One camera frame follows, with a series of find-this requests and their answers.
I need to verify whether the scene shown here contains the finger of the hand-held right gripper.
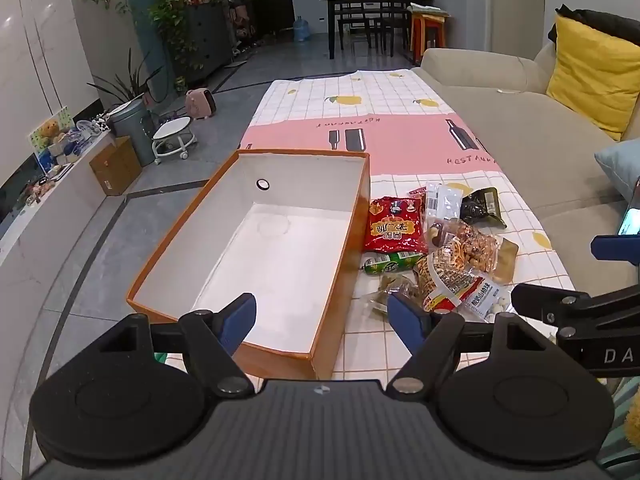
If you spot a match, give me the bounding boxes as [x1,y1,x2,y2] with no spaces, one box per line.
[591,234,640,261]
[511,282,640,333]

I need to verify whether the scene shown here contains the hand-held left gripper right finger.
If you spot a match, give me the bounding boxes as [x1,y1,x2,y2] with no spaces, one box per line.
[386,292,553,395]

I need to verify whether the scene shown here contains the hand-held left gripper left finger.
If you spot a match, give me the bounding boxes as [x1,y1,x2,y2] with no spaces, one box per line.
[97,293,257,397]

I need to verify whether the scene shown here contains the orange cardboard box white inside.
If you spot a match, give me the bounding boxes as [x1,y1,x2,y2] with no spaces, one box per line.
[126,148,372,381]

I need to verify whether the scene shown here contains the clear packet golden fried snacks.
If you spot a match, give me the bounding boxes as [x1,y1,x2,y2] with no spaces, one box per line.
[440,220,519,282]

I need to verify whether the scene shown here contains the red snack packet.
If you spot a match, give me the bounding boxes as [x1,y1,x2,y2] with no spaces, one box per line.
[363,196,430,255]

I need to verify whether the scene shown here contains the small clear brown snack packet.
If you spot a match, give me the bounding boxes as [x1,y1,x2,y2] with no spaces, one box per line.
[362,274,421,316]

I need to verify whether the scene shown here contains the smartphone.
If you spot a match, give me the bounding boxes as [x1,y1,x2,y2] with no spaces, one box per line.
[617,177,640,237]

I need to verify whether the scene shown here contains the white balls snack packet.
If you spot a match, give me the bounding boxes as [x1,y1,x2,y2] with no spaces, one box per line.
[462,280,513,323]

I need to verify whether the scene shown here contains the green sausage packet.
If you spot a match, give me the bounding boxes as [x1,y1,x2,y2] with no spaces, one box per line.
[361,252,428,277]

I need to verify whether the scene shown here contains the teal striped cloth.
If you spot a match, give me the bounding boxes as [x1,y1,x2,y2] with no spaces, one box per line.
[597,375,640,471]

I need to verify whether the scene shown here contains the light blue cushion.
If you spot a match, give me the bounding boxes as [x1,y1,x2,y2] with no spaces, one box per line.
[594,140,640,203]

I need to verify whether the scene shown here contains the dark green snack packet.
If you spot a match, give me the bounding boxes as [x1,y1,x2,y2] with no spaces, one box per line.
[459,187,507,230]

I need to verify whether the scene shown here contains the clear white snack packet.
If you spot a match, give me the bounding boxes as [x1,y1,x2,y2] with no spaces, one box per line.
[424,182,473,221]

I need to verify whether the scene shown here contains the beige sofa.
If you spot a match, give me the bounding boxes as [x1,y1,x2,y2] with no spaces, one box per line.
[416,40,640,301]

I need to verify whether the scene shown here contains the yellow cushion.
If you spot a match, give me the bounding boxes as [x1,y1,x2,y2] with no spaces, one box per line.
[546,14,640,142]

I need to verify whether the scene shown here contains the pink white printed tablecloth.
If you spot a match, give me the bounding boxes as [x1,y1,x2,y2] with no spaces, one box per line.
[240,67,576,386]

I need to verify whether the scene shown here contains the brown cardboard box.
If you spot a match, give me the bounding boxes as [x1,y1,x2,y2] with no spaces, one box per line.
[89,136,143,197]

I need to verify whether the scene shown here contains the white round wheeled stool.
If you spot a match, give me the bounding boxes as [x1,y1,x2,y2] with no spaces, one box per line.
[151,116,196,165]

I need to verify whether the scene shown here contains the small pink heater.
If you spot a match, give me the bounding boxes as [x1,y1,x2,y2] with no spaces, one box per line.
[185,88,217,120]

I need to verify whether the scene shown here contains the grey round bin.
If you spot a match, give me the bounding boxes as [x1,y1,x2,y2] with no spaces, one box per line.
[107,99,158,167]

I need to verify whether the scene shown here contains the pile of small toys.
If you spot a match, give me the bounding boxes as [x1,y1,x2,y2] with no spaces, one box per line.
[65,115,113,161]

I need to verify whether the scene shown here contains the spiky leaf plant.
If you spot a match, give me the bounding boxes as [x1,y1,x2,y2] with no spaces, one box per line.
[87,50,166,111]

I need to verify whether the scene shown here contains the plush toy picture card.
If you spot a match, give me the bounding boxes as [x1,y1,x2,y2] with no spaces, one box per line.
[27,106,76,171]

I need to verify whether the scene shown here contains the dark grey cabinet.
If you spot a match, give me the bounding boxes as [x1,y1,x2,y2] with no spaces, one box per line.
[185,0,236,86]

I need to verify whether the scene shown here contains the orange stool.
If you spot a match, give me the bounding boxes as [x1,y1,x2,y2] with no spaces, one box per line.
[410,10,451,66]

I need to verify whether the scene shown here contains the dark dining chair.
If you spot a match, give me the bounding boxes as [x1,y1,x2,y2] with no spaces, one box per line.
[337,9,372,52]
[367,2,397,57]

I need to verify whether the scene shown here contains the large leafy potted plant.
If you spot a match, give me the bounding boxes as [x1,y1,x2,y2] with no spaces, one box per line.
[149,0,222,63]

